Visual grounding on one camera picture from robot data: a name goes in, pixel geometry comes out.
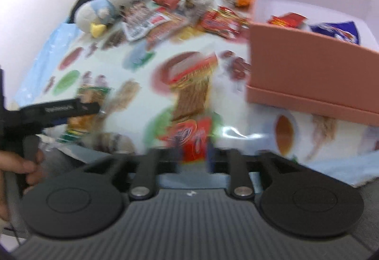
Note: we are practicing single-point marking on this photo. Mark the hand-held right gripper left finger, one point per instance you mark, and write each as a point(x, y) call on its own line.
point(170, 161)

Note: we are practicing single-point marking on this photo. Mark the brown snack packet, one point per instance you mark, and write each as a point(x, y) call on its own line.
point(195, 1)

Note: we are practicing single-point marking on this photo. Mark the person's left hand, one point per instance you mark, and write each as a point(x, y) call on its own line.
point(14, 165)

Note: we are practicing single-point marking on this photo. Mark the red brown cracker packet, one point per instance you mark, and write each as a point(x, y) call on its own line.
point(192, 85)

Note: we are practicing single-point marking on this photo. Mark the red label biscuit packet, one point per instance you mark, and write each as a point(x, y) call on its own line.
point(145, 20)

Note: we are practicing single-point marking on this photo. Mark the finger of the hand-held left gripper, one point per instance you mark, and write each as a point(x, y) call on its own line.
point(88, 109)

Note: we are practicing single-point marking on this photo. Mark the green snack packet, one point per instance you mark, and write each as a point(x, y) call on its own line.
point(88, 94)

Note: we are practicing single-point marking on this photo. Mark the pink cardboard box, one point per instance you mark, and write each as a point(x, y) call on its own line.
point(302, 70)

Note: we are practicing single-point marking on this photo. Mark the red snack packet blue logo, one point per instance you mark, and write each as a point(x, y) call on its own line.
point(194, 138)

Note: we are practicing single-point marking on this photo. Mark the red gold snack packet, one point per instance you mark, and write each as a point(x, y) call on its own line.
point(287, 20)

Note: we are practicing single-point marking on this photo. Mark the large red snack packet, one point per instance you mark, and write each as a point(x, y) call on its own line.
point(222, 23)

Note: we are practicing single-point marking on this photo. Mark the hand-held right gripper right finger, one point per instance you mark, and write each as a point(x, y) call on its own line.
point(217, 162)

